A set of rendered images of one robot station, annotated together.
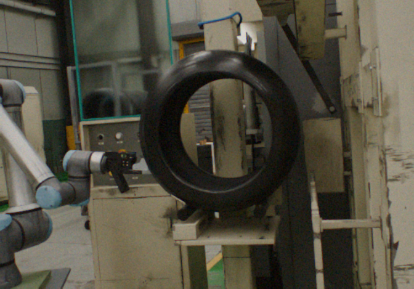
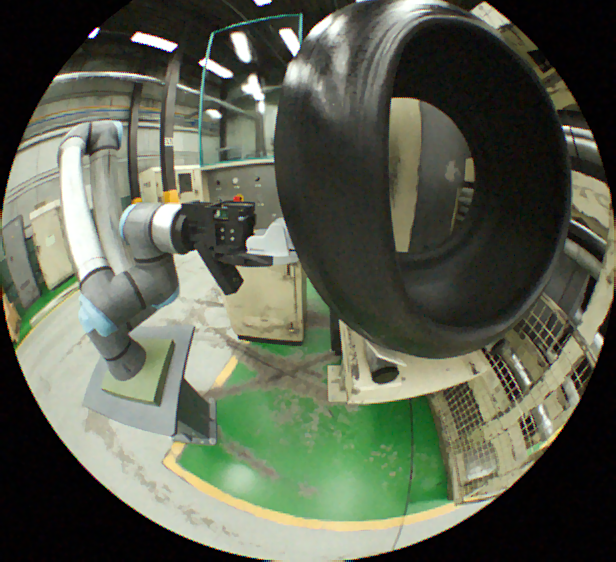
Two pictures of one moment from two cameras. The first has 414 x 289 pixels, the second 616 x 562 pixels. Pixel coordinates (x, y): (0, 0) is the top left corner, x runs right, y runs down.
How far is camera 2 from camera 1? 1.60 m
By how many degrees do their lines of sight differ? 22
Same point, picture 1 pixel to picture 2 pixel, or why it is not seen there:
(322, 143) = not seen: hidden behind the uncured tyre
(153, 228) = (270, 271)
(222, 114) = (397, 154)
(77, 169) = (138, 246)
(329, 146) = not seen: hidden behind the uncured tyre
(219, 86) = (397, 113)
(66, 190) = (119, 297)
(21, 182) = (111, 251)
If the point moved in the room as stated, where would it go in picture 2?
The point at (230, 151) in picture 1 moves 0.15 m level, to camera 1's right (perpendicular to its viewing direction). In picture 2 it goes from (400, 210) to (434, 212)
